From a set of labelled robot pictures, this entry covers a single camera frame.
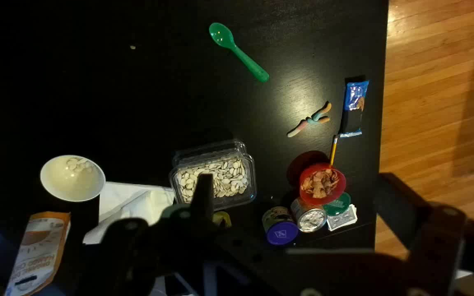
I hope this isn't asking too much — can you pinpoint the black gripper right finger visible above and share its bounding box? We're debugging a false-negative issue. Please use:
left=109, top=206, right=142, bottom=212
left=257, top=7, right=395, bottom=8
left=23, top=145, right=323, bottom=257
left=376, top=171, right=468, bottom=266

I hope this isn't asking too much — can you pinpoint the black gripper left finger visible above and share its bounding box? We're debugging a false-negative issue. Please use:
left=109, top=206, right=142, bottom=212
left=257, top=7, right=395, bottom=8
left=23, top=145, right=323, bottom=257
left=190, top=173, right=218, bottom=220

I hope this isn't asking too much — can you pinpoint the clear lunchbox with seeds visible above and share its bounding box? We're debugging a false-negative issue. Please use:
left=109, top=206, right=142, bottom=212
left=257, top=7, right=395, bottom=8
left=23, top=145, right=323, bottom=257
left=168, top=138, right=259, bottom=212

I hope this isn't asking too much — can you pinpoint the white sauce packet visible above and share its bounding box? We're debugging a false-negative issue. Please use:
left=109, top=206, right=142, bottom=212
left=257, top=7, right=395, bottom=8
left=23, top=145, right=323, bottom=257
left=326, top=202, right=359, bottom=234

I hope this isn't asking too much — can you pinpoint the white paper napkin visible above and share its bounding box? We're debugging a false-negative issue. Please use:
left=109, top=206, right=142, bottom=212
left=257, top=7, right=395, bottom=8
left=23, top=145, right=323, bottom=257
left=81, top=179, right=178, bottom=247

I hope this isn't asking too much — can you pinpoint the green lidded container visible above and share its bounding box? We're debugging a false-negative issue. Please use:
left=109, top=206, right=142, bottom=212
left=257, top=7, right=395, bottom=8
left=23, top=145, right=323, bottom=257
left=323, top=191, right=353, bottom=217

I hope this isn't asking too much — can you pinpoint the purple lidded can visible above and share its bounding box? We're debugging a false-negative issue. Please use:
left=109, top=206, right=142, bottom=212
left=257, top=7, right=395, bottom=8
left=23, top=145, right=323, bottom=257
left=260, top=206, right=302, bottom=248

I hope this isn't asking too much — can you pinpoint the red bowl with food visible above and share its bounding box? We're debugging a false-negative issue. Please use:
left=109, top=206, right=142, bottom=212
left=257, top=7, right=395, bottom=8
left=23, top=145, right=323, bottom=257
left=298, top=163, right=349, bottom=209

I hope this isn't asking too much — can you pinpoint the thin wooden stick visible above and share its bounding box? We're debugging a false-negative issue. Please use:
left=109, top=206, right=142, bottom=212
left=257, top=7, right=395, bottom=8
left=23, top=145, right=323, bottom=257
left=330, top=133, right=341, bottom=169

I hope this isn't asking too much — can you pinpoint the silver foil cup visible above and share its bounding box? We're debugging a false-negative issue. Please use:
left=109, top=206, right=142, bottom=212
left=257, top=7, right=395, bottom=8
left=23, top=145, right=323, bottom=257
left=290, top=197, right=328, bottom=235

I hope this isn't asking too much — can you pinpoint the blue snack wrapper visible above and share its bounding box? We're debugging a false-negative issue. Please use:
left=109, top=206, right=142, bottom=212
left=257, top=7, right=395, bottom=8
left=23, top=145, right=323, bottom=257
left=338, top=77, right=372, bottom=140

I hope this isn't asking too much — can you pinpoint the green plastic spoon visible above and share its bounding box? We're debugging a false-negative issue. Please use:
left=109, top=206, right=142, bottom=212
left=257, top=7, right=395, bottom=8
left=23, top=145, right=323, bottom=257
left=208, top=21, right=272, bottom=86

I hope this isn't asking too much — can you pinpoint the orange and white pouch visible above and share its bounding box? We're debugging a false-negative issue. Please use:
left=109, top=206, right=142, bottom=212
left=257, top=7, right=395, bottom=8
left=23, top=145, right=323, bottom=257
left=4, top=211, right=73, bottom=296

